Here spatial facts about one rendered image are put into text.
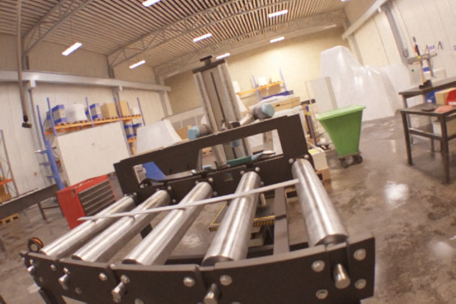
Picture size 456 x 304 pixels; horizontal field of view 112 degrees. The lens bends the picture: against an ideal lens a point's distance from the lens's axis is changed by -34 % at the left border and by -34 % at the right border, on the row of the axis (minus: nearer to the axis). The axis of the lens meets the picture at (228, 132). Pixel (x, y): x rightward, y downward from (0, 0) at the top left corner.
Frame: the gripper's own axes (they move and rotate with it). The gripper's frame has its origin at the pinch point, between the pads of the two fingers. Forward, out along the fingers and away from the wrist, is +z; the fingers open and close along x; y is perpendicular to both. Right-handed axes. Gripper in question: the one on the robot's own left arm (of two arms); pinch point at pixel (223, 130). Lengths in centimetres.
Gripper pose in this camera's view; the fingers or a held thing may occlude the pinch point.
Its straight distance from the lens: 149.9
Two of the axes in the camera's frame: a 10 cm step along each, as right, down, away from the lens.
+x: -2.7, -9.6, -0.7
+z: -1.9, 1.2, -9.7
